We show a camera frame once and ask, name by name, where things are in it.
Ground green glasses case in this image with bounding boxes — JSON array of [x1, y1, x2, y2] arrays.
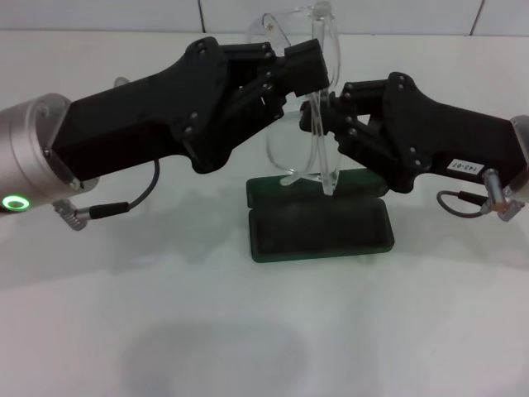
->
[[245, 169, 396, 264]]

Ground right gripper grey cable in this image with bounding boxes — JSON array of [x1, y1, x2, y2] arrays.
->
[[437, 168, 529, 223]]

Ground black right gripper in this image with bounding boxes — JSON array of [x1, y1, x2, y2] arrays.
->
[[300, 72, 529, 195]]

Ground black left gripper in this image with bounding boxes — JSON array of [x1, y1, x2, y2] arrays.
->
[[53, 36, 249, 191]]

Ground gripper grey cable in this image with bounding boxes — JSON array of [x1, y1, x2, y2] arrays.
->
[[437, 168, 529, 223], [52, 159, 162, 229]]

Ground clear plastic glasses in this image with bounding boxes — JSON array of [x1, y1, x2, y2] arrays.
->
[[243, 0, 345, 196]]

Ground left gripper grey cable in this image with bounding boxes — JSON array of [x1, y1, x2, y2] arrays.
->
[[52, 159, 162, 229]]

